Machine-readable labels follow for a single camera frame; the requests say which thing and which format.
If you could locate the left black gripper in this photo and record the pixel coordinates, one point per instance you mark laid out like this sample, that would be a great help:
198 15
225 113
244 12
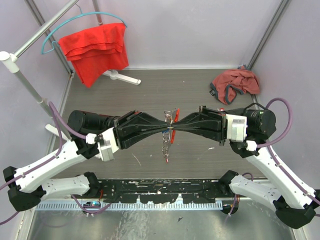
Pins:
136 126

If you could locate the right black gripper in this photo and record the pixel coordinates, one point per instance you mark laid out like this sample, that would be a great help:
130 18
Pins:
207 122

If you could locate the metal key organizer red handle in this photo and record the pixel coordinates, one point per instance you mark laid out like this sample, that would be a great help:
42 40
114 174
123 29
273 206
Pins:
168 135

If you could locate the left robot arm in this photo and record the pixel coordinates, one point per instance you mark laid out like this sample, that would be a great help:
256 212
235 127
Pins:
30 185

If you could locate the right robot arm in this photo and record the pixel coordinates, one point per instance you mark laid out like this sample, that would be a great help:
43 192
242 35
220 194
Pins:
248 131

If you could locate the pink shirt grey trim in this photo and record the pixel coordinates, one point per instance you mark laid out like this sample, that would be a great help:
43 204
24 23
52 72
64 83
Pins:
232 82

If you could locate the red cloth on hanger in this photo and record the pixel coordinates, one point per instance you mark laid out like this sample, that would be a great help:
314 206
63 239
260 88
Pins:
96 50

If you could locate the teal clothes hanger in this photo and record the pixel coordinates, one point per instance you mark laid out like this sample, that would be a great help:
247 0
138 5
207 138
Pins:
77 25

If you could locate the white clothes rack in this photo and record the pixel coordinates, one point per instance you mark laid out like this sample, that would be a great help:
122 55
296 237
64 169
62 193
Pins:
23 137

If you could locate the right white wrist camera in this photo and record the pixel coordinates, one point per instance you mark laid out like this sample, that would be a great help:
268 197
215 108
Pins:
236 133

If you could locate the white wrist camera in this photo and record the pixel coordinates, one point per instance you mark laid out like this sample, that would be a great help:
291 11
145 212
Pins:
106 144
236 133

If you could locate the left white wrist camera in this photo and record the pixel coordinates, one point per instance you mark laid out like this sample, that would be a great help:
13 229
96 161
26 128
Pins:
106 144

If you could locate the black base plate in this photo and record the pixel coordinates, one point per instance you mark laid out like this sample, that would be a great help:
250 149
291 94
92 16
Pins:
161 191

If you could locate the white cable duct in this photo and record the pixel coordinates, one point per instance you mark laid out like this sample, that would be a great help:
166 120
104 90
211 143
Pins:
176 206

